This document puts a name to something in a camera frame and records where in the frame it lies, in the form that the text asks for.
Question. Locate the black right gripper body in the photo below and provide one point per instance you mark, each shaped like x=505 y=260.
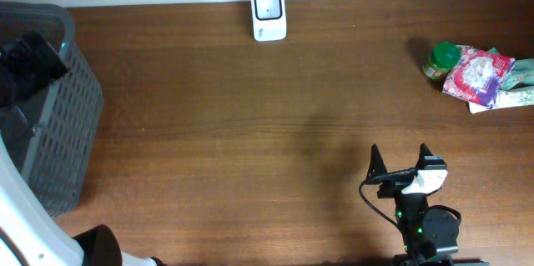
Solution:
x=395 y=188

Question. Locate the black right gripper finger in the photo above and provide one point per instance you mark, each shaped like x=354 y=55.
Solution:
x=377 y=166
x=425 y=151

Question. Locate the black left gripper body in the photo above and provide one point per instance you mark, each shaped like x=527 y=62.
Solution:
x=27 y=64

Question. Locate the pink purple tissue pack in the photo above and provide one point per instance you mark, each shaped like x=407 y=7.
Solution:
x=478 y=76

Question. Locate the green lid jar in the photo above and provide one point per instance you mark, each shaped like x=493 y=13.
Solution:
x=442 y=59

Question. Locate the white floral cream tube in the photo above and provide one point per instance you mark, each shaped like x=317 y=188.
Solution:
x=520 y=97

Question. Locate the teal wet wipes pack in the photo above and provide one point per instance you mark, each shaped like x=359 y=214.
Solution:
x=512 y=74

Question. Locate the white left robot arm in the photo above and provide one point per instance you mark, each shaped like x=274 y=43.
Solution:
x=29 y=236

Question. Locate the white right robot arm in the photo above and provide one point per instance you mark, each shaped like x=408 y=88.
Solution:
x=429 y=233

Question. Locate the white barcode scanner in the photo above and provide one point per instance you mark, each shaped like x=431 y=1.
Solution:
x=269 y=20

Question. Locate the grey plastic basket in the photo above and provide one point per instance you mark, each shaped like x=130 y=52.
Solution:
x=52 y=156

